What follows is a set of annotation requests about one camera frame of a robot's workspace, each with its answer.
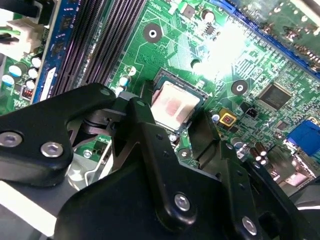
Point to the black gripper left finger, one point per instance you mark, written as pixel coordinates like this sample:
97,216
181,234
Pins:
37,117

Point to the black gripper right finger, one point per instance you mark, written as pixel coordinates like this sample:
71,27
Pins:
240,180

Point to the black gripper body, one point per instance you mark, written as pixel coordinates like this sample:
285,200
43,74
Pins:
112,212

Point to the silver CPU chip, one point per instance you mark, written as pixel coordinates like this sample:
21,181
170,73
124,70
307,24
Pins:
175,107

